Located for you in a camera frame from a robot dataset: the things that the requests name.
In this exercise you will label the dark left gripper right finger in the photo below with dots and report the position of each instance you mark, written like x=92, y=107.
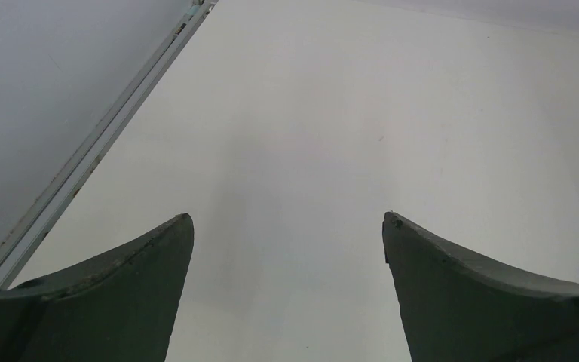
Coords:
x=459, y=305

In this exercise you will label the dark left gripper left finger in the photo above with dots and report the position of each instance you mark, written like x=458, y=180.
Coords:
x=120, y=305

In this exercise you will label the aluminium frame rail left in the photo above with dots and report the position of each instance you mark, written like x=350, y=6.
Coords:
x=72, y=74

